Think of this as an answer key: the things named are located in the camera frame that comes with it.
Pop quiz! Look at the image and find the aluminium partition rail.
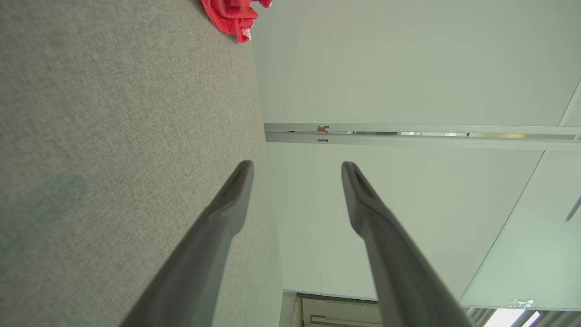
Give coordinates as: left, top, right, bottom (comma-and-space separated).
264, 123, 581, 152

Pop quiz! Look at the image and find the grey fabric sofa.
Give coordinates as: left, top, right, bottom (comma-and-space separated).
0, 0, 284, 327

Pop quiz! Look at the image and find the red and white shirt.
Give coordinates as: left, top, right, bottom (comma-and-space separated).
201, 0, 273, 43

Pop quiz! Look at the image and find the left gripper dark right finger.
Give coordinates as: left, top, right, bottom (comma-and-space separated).
341, 161, 476, 327

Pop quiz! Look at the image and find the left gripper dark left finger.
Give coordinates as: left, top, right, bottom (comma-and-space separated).
119, 160, 254, 327

